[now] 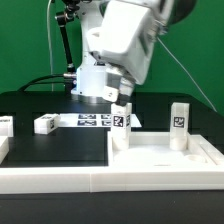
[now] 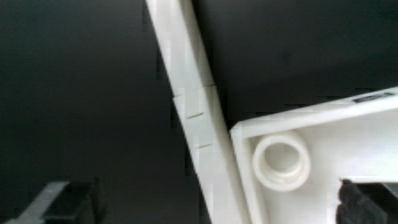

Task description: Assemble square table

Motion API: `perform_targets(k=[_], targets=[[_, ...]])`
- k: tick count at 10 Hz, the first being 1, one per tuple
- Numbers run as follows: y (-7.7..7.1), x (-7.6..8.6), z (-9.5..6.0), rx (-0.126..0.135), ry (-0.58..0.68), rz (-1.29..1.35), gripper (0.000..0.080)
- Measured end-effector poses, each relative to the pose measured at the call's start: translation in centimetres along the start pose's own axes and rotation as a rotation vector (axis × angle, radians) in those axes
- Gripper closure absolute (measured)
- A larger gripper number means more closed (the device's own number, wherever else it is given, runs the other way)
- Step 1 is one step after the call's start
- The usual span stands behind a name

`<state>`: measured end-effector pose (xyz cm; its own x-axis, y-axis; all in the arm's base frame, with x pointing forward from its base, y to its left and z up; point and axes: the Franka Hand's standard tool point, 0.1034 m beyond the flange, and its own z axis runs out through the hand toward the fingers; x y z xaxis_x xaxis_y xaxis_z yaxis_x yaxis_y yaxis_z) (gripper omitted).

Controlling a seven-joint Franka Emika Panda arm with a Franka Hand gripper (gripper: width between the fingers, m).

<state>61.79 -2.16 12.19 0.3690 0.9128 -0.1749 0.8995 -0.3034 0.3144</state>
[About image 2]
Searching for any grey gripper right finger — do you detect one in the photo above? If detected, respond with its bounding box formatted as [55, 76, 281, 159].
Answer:
[336, 179, 398, 224]

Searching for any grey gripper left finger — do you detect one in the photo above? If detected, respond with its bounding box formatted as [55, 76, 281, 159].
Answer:
[6, 178, 107, 224]

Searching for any white square tabletop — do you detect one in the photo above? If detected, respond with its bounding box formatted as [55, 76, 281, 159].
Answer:
[231, 87, 398, 224]

